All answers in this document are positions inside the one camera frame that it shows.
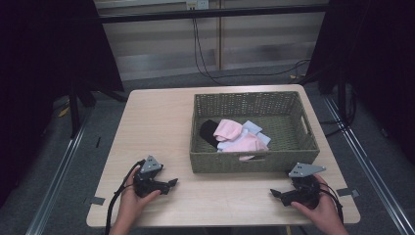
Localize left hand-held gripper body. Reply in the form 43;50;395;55
133;155;171;199

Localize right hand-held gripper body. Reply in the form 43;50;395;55
280;162;327;211

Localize person's left hand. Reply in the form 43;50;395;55
114;165;162;230

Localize person's right hand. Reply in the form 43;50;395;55
290;173;346;231

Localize grey tape piece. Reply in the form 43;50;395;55
335;187;361;199
83;195;107;207

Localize large pink sock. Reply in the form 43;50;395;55
221;131;270;162

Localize black sock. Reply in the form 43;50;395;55
199;118;222;149

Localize small pink sock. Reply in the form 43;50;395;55
212;118;245;143

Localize green woven basket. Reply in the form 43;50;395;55
188;90;321;174

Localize black metal stand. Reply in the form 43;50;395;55
67;76;129;139
299;63;357;131

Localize dark curtain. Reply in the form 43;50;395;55
0;0;125;210
305;0;415;165

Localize right hand-held gripper black cable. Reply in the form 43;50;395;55
316;181;346;225

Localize hand-held gripper black cable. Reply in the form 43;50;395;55
104;159;147;235
316;181;346;225

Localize left hand-held gripper black cable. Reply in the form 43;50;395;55
104;159;147;235

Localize silver floor rail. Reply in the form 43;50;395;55
24;106;94;235
322;95;415;235

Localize black floor cable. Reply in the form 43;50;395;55
318;92;359;138

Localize long black wall cable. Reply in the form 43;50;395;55
192;18;311;87

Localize short black wall cable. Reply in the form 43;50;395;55
194;18;211;76

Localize black horizontal frame bar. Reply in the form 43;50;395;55
97;3;331;24

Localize white wall outlet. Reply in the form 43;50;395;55
185;0;210;11

